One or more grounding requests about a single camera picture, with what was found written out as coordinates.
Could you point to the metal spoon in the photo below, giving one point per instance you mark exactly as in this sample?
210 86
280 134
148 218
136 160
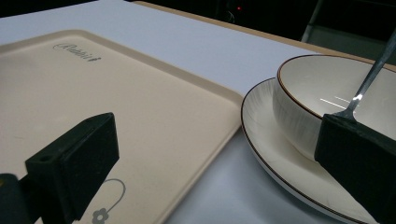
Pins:
367 81

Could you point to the white bowl with brown rim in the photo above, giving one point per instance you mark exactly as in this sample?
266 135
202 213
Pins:
314 87

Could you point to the white plate with brown rim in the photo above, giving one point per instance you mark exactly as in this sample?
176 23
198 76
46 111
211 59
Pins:
280 161

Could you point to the beige plastic tray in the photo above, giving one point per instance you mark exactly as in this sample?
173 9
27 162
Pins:
124 102

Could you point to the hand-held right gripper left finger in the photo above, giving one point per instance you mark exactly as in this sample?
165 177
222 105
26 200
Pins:
77 155

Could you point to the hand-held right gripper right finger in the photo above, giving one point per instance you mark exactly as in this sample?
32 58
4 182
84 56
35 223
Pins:
358 155

